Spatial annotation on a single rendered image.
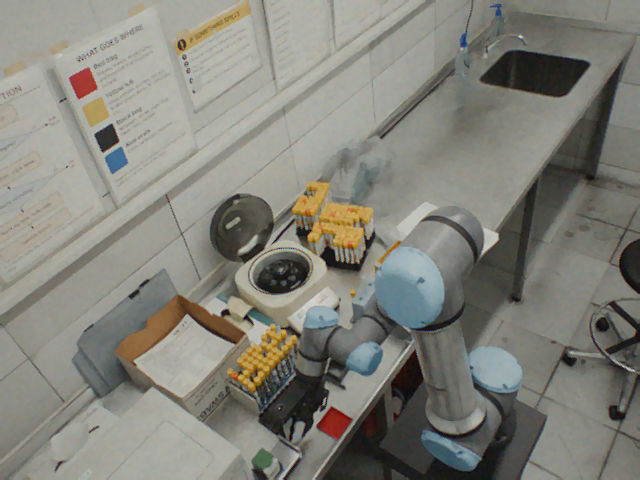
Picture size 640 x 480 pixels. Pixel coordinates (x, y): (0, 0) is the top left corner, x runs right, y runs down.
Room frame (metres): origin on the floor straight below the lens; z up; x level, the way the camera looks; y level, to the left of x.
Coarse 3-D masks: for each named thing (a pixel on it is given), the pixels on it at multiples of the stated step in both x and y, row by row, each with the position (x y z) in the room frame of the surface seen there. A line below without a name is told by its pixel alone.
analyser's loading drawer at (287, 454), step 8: (280, 440) 0.70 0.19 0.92; (280, 448) 0.69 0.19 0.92; (288, 448) 0.68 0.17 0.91; (296, 448) 0.67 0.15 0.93; (280, 456) 0.67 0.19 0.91; (288, 456) 0.66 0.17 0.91; (296, 456) 0.66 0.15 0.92; (280, 464) 0.63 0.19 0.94; (288, 464) 0.64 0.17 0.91; (256, 472) 0.62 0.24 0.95; (280, 472) 0.62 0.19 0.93
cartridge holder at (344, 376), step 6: (330, 360) 0.92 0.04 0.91; (330, 366) 0.91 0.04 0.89; (336, 366) 0.91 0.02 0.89; (342, 366) 0.90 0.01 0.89; (330, 372) 0.89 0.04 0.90; (336, 372) 0.89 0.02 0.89; (342, 372) 0.88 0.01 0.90; (348, 372) 0.88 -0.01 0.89; (354, 372) 0.88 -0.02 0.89; (330, 378) 0.88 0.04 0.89; (336, 378) 0.86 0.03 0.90; (342, 378) 0.87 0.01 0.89; (348, 378) 0.87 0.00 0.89; (342, 384) 0.85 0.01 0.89; (348, 384) 0.85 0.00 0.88
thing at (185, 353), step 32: (160, 320) 1.10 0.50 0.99; (192, 320) 1.12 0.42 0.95; (224, 320) 1.03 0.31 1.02; (128, 352) 1.01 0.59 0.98; (160, 352) 1.02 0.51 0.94; (192, 352) 1.01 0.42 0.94; (224, 352) 0.99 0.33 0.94; (160, 384) 0.92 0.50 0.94; (192, 384) 0.90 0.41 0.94; (224, 384) 0.88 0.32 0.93
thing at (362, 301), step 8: (368, 280) 1.13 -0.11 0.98; (360, 288) 1.10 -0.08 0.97; (368, 288) 1.10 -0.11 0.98; (360, 296) 1.07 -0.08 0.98; (368, 296) 1.07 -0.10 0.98; (352, 304) 1.06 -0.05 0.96; (360, 304) 1.04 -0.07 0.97; (368, 304) 1.06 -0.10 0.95; (360, 312) 1.04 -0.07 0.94; (352, 320) 1.06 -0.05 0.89
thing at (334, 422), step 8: (328, 416) 0.77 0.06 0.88; (336, 416) 0.77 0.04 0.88; (344, 416) 0.76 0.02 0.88; (320, 424) 0.75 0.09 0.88; (328, 424) 0.75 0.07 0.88; (336, 424) 0.74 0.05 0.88; (344, 424) 0.74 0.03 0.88; (328, 432) 0.72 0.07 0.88; (336, 432) 0.72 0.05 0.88; (336, 440) 0.70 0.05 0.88
